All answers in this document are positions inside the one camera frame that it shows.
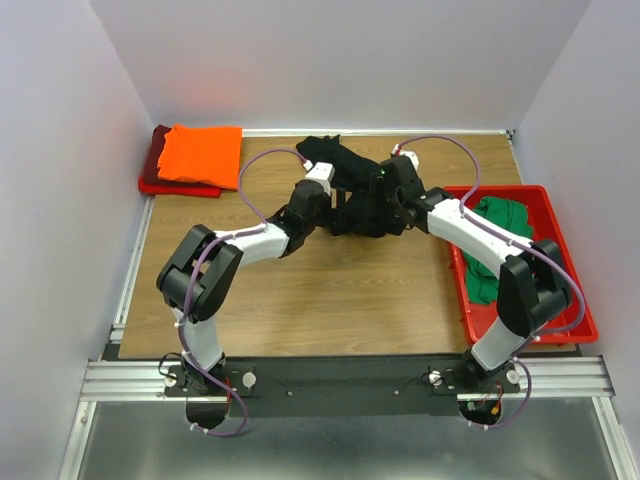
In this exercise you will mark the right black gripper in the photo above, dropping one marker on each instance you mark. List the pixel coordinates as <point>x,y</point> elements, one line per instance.
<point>378,188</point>

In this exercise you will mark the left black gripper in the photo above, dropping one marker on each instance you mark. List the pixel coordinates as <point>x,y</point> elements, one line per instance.
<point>332,215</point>

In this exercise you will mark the black t shirt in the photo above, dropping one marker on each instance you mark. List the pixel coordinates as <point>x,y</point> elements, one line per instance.
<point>330,150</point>

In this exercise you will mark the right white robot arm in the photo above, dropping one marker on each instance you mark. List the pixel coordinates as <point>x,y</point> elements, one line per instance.
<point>533,285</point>

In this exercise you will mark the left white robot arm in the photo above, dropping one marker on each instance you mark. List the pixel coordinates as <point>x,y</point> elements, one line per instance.
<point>198,276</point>

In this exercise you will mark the orange folded t shirt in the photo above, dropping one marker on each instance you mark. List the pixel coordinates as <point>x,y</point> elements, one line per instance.
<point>207,155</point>

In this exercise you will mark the red plastic bin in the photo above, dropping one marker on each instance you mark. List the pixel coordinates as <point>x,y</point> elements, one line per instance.
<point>524,210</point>

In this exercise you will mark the red folded t shirt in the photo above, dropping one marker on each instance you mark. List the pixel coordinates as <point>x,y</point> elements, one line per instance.
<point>157,187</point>

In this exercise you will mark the maroon folded t shirt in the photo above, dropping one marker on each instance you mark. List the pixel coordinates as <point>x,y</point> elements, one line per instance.
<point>150,168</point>

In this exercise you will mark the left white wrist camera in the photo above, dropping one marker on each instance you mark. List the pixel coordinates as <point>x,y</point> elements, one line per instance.
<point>321,173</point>

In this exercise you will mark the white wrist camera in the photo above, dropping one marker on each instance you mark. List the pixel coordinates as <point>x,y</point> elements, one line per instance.
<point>321,173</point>
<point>397,150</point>

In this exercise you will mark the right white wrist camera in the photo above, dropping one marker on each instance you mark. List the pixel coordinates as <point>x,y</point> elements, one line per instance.
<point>397,150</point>

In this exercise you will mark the aluminium frame rail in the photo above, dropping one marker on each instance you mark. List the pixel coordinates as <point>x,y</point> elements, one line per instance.
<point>140,381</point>

